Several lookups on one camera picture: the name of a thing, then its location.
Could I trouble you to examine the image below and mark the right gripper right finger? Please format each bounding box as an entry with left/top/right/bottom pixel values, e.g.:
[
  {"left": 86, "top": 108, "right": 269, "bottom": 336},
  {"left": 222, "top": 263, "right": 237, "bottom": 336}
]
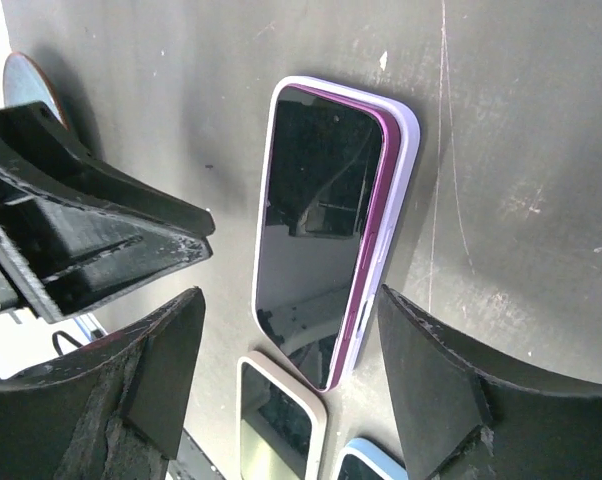
[{"left": 377, "top": 286, "right": 602, "bottom": 479}]

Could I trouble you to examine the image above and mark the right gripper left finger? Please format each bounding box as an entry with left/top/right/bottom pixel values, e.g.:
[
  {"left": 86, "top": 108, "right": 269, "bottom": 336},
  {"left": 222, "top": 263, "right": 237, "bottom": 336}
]
[{"left": 0, "top": 287, "right": 206, "bottom": 479}]

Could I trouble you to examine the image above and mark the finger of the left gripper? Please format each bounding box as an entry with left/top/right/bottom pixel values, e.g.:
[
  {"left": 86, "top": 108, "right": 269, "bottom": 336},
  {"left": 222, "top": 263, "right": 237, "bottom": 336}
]
[
  {"left": 0, "top": 102, "right": 215, "bottom": 235},
  {"left": 0, "top": 179, "right": 212, "bottom": 323}
]

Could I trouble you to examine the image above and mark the light blue phone case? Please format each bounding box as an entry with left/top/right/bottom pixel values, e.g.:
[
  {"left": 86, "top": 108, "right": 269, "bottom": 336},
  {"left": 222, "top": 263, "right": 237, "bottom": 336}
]
[{"left": 331, "top": 437, "right": 408, "bottom": 480}]

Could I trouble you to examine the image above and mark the cream white phone case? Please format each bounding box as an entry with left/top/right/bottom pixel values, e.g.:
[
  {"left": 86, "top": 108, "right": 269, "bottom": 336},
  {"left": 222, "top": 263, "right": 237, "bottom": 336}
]
[{"left": 236, "top": 351, "right": 328, "bottom": 480}]

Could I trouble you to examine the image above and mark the silver edged black phone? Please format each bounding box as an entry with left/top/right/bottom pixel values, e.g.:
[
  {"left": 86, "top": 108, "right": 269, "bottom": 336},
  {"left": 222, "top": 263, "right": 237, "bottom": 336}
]
[{"left": 240, "top": 363, "right": 312, "bottom": 479}]

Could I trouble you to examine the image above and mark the lavender purple phone case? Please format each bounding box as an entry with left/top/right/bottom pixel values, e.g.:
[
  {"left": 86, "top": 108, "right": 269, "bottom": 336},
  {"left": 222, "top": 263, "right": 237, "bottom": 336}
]
[{"left": 250, "top": 74, "right": 422, "bottom": 391}]

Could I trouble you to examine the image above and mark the teal ceramic plate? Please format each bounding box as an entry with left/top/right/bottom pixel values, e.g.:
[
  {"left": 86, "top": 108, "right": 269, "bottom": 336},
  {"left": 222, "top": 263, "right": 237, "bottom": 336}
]
[{"left": 2, "top": 51, "right": 73, "bottom": 130}]

